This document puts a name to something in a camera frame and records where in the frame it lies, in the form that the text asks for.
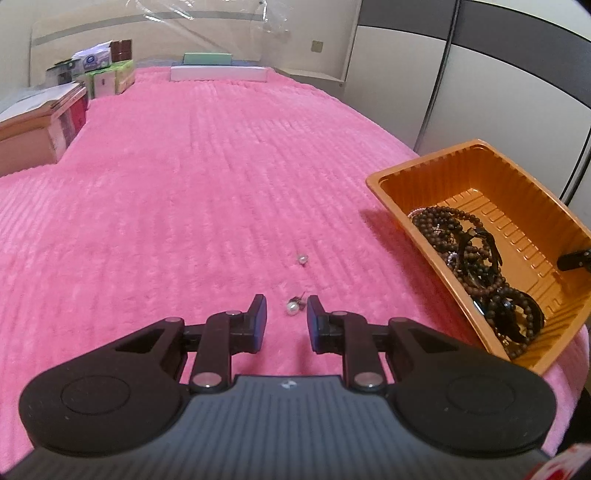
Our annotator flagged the beige nightstand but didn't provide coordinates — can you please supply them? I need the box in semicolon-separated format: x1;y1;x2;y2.
276;66;348;100

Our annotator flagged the white tissue pack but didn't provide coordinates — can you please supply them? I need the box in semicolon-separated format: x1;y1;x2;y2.
73;41;114;73

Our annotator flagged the green tissue pack bundle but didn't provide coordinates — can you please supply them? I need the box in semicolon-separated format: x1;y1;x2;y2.
85;59;136;99

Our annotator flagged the brown bead bracelet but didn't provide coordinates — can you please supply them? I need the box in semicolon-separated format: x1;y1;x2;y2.
488;285;547;345

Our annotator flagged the white and grey wardrobe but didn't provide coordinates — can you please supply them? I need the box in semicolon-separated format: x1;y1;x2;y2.
341;0;591;214

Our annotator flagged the long dark bead necklace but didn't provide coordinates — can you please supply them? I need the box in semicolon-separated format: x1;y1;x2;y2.
408;205;533;361

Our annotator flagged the brown box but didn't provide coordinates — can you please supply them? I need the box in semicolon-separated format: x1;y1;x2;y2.
109;39;134;64

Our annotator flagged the flat green box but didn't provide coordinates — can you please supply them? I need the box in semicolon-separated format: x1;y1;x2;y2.
183;52;233;66

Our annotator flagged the long white box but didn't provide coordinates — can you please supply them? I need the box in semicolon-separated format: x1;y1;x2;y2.
169;65;269;84

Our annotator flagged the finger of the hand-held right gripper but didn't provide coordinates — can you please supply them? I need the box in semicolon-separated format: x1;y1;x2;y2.
556;248;591;272

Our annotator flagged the dark glass container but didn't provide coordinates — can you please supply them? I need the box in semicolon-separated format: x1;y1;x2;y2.
45;58;86;86

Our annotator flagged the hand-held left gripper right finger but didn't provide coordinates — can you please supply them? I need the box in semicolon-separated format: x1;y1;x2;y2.
305;295;456;393

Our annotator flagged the orange plastic tray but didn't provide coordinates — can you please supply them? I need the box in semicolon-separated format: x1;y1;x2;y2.
365;140;591;376

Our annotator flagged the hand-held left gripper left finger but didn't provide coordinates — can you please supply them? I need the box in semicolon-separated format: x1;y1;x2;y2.
113;293;269;393

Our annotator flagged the black leather strap watch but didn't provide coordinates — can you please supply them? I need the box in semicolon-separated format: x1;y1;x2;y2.
457;226;505;289

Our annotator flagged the pink ribbed blanket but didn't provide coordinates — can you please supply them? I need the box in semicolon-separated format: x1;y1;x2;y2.
0;65;590;468

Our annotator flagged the red and white clothing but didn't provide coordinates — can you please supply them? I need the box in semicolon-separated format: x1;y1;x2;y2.
523;440;591;480

